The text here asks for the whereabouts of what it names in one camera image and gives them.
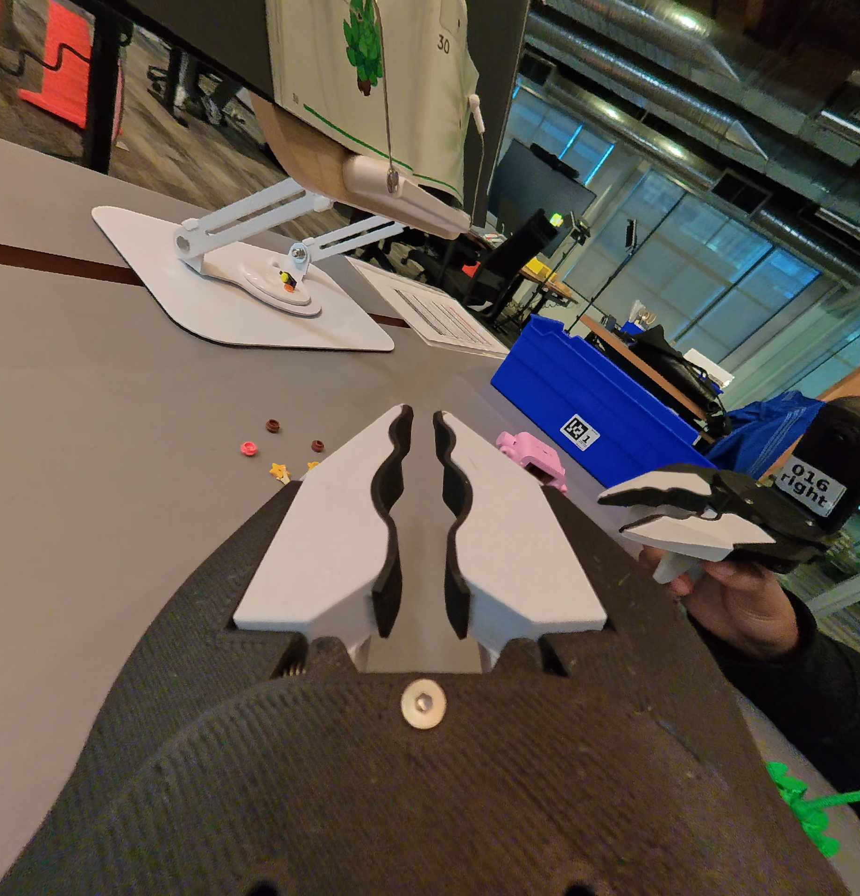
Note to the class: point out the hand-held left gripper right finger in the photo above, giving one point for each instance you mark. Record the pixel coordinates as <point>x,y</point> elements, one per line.
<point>535,560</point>

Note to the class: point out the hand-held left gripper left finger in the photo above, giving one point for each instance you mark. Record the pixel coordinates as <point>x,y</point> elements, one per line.
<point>311,560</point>

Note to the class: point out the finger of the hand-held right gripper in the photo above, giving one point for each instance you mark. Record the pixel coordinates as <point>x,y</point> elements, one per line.
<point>668,483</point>
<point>703,539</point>

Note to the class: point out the pink brick figure pot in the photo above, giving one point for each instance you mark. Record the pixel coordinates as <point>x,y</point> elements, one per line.
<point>535,455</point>

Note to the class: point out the green leafy plant piece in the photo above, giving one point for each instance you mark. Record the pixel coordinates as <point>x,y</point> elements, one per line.
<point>801,805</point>

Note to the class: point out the person's right forearm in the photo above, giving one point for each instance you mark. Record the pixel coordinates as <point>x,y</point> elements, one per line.
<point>822,686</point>

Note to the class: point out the person's right hand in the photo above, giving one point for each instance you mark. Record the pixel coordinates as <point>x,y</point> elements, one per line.
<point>745,609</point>

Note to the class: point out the blue cloth bag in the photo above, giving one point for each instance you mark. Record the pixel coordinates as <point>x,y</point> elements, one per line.
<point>766,434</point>

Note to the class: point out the blue storage bin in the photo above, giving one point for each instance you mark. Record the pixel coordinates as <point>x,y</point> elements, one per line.
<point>612,406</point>

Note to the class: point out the black bag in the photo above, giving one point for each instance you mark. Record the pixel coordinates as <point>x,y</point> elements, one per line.
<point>668,371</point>

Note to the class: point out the wooden table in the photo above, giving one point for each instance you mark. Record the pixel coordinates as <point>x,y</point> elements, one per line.
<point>633,360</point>

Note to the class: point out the black light tripod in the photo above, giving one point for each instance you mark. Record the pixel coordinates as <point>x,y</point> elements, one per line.
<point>612,273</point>

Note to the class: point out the laminated instruction sheet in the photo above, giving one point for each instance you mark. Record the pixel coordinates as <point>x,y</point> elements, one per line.
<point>437,315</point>

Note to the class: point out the white book stand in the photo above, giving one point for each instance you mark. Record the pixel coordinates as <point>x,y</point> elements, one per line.
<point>227,308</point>

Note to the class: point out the black office chair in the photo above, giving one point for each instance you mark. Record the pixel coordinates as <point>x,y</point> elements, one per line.
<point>507,266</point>

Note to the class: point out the small black orange brick piece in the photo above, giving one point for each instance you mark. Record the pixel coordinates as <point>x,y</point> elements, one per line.
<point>286,278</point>

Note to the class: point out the open instruction booklet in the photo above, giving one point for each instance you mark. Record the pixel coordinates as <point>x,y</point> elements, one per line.
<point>402,84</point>

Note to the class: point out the red ribbed panel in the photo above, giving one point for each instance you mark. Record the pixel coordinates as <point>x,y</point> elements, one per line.
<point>59,63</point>

